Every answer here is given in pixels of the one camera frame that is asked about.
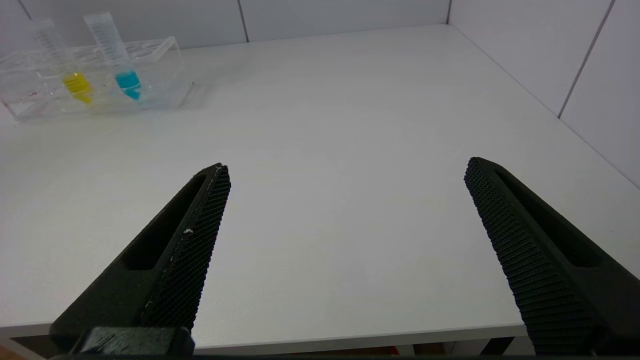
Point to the test tube with yellow pigment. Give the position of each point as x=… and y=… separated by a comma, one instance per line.
x=76, y=84

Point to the test tube with blue pigment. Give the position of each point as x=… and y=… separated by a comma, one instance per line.
x=128, y=81

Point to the clear acrylic test tube rack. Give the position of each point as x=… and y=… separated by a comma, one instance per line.
x=160, y=85

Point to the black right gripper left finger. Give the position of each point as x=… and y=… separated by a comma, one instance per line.
x=165, y=260

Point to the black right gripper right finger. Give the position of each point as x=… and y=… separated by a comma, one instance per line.
x=545, y=260

